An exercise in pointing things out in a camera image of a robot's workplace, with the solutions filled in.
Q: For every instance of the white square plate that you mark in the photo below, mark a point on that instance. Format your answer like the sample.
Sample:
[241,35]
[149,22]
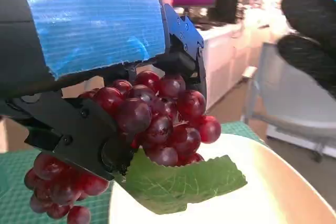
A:
[262,195]

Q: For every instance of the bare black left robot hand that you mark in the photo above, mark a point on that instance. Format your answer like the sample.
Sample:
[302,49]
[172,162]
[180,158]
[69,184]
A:
[92,24]

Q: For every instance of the white desk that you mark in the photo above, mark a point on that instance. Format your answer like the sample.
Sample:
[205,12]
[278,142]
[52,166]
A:
[223,58]

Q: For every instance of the red toy grape bunch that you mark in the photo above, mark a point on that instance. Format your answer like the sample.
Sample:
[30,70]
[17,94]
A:
[162,119]

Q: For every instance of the black computer tower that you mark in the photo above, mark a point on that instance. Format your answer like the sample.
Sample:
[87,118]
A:
[227,1]

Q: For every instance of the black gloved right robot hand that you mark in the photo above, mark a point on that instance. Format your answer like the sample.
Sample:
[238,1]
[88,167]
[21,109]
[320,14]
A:
[312,24]

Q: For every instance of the green cutting mat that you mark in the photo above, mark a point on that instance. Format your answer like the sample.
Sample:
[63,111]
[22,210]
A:
[13,182]

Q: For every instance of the light blue mesh chair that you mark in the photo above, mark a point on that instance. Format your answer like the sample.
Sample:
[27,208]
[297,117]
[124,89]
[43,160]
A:
[288,98]

